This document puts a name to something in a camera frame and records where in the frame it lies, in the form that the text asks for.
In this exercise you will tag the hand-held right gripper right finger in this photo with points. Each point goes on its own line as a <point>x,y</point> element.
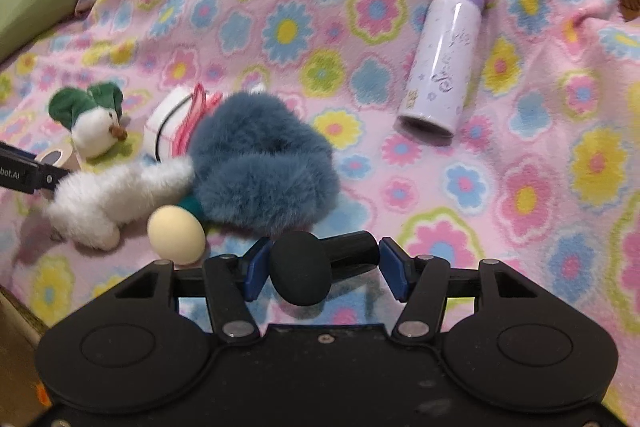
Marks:
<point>395,269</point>

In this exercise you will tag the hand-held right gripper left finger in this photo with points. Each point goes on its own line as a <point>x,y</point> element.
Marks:
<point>257,269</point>

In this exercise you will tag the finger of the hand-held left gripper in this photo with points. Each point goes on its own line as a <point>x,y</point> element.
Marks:
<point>50,177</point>

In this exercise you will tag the beige tape roll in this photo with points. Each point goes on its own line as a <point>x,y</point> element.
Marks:
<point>62,156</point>

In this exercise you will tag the black round-headed cylinder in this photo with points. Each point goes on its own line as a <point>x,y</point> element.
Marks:
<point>300,267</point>

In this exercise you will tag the white plush duck green hat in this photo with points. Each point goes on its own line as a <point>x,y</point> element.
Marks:
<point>100,207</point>

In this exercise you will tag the blue fuzzy plush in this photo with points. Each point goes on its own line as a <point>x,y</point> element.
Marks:
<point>265,167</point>

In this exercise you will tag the cream egg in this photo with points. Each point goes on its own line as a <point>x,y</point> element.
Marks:
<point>175,234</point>

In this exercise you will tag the white packet with pink yarn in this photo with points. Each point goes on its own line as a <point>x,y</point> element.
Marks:
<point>167,117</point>

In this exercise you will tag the purple lidded water bottle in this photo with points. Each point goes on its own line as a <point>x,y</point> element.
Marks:
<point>442,57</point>

